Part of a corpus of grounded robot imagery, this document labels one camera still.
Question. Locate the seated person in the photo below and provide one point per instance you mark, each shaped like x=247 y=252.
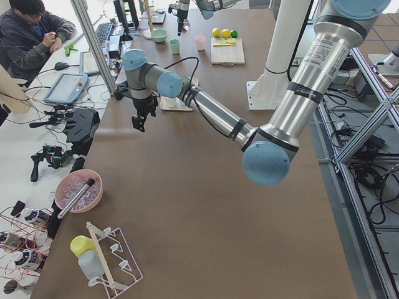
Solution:
x=31 y=35

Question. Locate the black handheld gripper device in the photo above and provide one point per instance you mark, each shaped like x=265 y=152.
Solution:
x=54 y=155

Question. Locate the green cup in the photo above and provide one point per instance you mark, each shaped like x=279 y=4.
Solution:
x=175 y=46

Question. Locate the wooden cup tree stand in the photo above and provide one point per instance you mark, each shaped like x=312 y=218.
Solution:
x=147 y=32

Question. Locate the pink bowl with ice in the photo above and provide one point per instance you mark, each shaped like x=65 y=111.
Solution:
x=75 y=182

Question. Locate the blue teach pendant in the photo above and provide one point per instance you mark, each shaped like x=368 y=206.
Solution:
x=66 y=89
x=87 y=64

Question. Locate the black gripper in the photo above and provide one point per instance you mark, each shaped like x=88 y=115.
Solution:
x=181 y=14
x=142 y=105

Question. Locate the clear cup on rack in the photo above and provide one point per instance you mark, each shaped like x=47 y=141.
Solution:
x=90 y=264

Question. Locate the yellow lemon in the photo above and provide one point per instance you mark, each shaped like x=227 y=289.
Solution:
x=225 y=33
x=216 y=32

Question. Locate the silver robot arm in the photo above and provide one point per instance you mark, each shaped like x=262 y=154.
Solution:
x=207 y=9
x=268 y=149

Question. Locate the green lime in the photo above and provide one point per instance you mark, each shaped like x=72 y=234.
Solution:
x=234 y=33

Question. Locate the cream cup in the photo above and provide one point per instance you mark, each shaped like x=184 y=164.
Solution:
x=170 y=102

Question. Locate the wooden cutting board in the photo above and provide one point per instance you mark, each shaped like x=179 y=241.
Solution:
x=227 y=55

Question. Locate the metal muddler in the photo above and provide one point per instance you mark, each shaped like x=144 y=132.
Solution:
x=76 y=198

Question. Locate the yellow cup on rack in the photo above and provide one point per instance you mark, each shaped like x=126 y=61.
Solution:
x=81 y=244

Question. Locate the cream rabbit tray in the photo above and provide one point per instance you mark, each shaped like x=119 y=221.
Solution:
x=180 y=106

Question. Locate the green bowl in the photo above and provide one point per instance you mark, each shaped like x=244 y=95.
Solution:
x=159 y=35

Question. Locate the pink cup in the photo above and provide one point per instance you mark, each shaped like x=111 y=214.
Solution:
x=200 y=42

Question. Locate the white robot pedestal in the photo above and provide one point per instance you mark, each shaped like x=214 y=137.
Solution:
x=291 y=19

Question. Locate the white wire rack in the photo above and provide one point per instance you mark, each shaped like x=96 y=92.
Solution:
x=121 y=270

